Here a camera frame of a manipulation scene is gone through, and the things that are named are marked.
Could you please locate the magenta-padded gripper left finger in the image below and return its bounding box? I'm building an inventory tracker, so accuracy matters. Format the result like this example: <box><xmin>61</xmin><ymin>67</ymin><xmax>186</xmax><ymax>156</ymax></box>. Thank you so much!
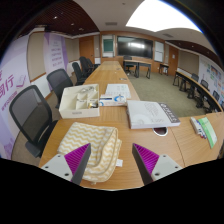
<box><xmin>40</xmin><ymin>142</ymin><xmax>92</xmax><ymax>186</ymax></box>

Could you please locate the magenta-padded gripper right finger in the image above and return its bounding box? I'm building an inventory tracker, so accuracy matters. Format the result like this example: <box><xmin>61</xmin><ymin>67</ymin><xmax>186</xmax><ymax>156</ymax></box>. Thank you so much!
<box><xmin>131</xmin><ymin>142</ymin><xmax>184</xmax><ymax>186</ymax></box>

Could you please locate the yellow white zigzag towel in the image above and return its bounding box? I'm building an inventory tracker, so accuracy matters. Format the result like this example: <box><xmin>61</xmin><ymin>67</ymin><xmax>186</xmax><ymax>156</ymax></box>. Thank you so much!
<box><xmin>56</xmin><ymin>121</ymin><xmax>124</xmax><ymax>184</ymax></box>

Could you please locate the white book with dark stripe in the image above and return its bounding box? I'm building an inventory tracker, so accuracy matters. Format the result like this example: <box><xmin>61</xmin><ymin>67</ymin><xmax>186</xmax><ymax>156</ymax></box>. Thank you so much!
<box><xmin>126</xmin><ymin>99</ymin><xmax>181</xmax><ymax>130</ymax></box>

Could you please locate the white compartment organizer box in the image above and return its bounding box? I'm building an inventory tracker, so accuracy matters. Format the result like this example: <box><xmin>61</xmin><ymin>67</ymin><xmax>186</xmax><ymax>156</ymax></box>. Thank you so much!
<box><xmin>58</xmin><ymin>83</ymin><xmax>101</xmax><ymax>120</ymax></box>

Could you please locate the small white blue box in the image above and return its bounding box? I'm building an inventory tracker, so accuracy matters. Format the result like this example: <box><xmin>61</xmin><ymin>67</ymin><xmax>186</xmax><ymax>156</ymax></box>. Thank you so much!
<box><xmin>98</xmin><ymin>94</ymin><xmax>128</xmax><ymax>108</ymax></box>

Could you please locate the black mesh office chair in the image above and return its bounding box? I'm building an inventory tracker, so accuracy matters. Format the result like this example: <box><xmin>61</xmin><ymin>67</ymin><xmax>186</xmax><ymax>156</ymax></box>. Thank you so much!
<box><xmin>8</xmin><ymin>84</ymin><xmax>59</xmax><ymax>158</ymax></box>
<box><xmin>46</xmin><ymin>68</ymin><xmax>74</xmax><ymax>109</ymax></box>

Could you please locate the green leaflet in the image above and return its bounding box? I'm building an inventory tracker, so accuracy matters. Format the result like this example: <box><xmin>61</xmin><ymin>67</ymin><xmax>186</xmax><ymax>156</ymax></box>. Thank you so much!
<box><xmin>198</xmin><ymin>116</ymin><xmax>218</xmax><ymax>149</ymax></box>

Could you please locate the white printed paper sheet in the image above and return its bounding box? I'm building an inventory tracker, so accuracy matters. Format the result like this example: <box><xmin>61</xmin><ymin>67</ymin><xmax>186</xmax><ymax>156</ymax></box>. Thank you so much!
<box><xmin>104</xmin><ymin>83</ymin><xmax>132</xmax><ymax>99</ymax></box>

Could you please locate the long side table row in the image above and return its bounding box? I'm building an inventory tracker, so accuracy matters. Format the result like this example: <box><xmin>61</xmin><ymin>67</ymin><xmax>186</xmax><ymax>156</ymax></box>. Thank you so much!
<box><xmin>173</xmin><ymin>70</ymin><xmax>223</xmax><ymax>114</ymax></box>

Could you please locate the group of black office chairs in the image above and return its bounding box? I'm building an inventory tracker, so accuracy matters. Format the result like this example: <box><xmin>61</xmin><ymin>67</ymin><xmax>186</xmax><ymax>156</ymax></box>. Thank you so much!
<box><xmin>71</xmin><ymin>56</ymin><xmax>100</xmax><ymax>86</ymax></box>

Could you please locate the small dark side desk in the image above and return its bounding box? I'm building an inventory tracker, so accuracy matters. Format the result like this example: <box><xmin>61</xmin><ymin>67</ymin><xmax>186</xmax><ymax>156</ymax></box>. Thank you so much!
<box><xmin>158</xmin><ymin>63</ymin><xmax>170</xmax><ymax>76</ymax></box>

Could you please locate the dark-legged front desk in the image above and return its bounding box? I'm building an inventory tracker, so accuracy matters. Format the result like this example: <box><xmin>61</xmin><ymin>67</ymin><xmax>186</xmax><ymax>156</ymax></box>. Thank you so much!
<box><xmin>122</xmin><ymin>59</ymin><xmax>153</xmax><ymax>80</ymax></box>

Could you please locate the group of side chairs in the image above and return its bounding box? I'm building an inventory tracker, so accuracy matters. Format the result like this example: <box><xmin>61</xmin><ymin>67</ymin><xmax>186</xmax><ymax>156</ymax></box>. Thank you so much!
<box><xmin>189</xmin><ymin>73</ymin><xmax>224</xmax><ymax>113</ymax></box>

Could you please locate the brown wooden door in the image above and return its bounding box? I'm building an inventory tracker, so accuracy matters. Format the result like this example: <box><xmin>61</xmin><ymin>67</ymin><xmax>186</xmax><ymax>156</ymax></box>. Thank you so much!
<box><xmin>168</xmin><ymin>45</ymin><xmax>179</xmax><ymax>77</ymax></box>
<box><xmin>79</xmin><ymin>35</ymin><xmax>95</xmax><ymax>64</ymax></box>

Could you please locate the bright ceiling light panel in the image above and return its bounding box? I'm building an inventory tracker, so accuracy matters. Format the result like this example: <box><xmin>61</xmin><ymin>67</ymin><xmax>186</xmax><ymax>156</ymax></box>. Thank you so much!
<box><xmin>125</xmin><ymin>0</ymin><xmax>203</xmax><ymax>33</ymax></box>

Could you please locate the round table cable grommet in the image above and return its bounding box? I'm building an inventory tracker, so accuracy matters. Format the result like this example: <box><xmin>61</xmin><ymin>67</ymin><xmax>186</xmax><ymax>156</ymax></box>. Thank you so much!
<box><xmin>152</xmin><ymin>126</ymin><xmax>169</xmax><ymax>137</ymax></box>

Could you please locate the white wall whiteboard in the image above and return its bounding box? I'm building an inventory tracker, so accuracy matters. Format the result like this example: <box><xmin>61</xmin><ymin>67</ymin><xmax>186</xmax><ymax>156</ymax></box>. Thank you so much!
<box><xmin>153</xmin><ymin>40</ymin><xmax>165</xmax><ymax>63</ymax></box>

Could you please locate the large black wall screen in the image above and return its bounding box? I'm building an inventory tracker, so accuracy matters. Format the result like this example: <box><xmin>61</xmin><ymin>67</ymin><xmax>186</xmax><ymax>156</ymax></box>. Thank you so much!
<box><xmin>116</xmin><ymin>35</ymin><xmax>154</xmax><ymax>60</ymax></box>

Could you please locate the green wall whiteboard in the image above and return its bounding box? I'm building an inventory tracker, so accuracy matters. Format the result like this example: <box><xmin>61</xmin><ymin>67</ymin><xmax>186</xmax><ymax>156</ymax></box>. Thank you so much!
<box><xmin>101</xmin><ymin>34</ymin><xmax>115</xmax><ymax>58</ymax></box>

